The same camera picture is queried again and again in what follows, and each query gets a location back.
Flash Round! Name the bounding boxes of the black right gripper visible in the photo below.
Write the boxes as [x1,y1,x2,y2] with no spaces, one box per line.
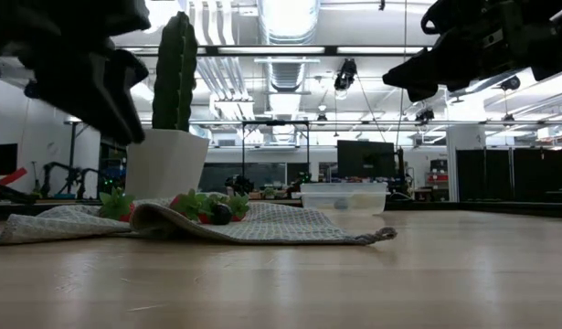
[382,0,562,104]

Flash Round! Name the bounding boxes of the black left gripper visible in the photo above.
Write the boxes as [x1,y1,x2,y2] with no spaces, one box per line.
[0,0,152,147]

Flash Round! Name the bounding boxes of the dark toy plum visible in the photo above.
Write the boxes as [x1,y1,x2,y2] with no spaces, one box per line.
[209,202,233,227]

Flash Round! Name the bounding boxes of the clear plastic tupperware container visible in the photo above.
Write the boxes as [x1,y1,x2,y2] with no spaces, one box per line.
[300,181,389,216]

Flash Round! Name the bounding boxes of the green cactus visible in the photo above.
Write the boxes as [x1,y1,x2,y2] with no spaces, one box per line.
[151,11,199,133]

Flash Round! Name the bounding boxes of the dark equipment rack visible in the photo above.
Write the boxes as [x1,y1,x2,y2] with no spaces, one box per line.
[97,136,129,200]

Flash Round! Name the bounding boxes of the black monitor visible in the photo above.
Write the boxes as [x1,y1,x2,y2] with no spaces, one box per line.
[336,139,396,180]

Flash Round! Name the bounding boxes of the rack with red boxes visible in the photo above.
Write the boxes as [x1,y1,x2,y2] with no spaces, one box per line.
[426,158,450,202]

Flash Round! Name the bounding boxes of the white plant pot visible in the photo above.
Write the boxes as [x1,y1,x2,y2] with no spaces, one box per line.
[123,127,210,201]

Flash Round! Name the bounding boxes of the black background robot arms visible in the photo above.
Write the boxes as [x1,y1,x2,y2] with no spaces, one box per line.
[39,161,101,200]

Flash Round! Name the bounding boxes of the black room partitions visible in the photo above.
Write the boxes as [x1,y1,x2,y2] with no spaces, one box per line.
[456,146,562,203]

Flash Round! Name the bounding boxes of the red bar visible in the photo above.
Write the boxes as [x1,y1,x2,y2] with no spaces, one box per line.
[0,167,29,189]

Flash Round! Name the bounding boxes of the grey waffle cloth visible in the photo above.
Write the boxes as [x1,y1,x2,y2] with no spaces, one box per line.
[0,196,398,248]

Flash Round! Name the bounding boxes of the black wall screen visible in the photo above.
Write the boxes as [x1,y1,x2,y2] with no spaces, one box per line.
[0,143,19,177]

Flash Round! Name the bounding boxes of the black aluminium table frame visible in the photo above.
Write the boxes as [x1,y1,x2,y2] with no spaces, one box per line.
[0,199,562,219]

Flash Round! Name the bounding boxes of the thin black frame stand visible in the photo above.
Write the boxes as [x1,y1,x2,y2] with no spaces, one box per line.
[241,120,311,180]

